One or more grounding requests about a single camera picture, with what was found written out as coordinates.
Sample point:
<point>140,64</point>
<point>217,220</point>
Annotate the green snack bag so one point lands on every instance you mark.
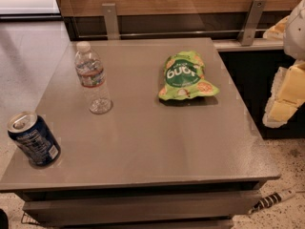
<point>184,78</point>

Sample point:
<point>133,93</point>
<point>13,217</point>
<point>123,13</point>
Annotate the left metal bracket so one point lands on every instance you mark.
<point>111,21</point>

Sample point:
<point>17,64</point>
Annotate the grey table drawer unit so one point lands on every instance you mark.
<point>144,164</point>

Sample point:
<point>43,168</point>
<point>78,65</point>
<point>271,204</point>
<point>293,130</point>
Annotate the clear plastic water bottle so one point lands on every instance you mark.
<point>92,76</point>

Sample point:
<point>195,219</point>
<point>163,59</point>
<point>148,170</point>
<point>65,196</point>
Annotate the blue pepsi can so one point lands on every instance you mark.
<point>32,136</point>

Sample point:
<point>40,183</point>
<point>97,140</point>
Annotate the metal bracket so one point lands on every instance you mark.
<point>247,34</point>
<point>111,21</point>

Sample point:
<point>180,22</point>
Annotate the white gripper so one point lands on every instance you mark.
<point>295,32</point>

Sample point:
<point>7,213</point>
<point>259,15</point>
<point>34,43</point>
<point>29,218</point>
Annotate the horizontal metal rail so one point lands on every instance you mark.
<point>178,34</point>

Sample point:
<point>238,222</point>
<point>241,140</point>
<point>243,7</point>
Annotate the right metal bracket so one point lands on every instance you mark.
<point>247,34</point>

